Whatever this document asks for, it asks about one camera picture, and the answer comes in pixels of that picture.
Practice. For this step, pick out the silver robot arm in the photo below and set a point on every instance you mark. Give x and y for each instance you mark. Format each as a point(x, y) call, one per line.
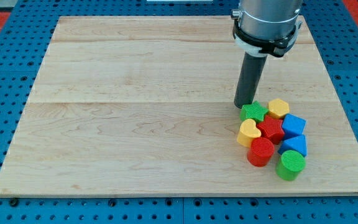
point(267, 7)

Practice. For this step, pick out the blue cube block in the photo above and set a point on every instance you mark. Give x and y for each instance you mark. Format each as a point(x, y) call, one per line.
point(293, 126)

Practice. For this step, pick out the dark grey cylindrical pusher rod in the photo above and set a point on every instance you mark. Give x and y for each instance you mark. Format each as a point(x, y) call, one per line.
point(250, 74)

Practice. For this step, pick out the blue triangle block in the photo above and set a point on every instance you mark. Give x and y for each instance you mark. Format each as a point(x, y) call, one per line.
point(297, 143)

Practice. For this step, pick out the green star block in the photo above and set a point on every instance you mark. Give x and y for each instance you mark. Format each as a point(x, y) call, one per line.
point(253, 111)

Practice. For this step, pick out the green cylinder block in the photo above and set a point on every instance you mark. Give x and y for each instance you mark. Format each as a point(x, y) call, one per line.
point(290, 165)

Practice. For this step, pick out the red star block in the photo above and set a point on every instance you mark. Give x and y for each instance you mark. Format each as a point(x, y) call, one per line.
point(271, 129)

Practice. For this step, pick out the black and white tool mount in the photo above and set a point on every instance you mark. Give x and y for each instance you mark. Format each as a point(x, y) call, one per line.
point(260, 35)

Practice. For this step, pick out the red cylinder block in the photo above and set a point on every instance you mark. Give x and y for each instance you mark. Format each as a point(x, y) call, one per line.
point(260, 152)

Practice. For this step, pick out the wooden board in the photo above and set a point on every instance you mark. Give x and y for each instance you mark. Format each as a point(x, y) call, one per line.
point(143, 107)

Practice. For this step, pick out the yellow heart block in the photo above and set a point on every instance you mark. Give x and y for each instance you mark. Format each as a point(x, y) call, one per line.
point(248, 131)

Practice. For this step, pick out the yellow hexagon block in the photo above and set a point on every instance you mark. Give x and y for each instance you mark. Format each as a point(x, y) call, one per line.
point(278, 108)

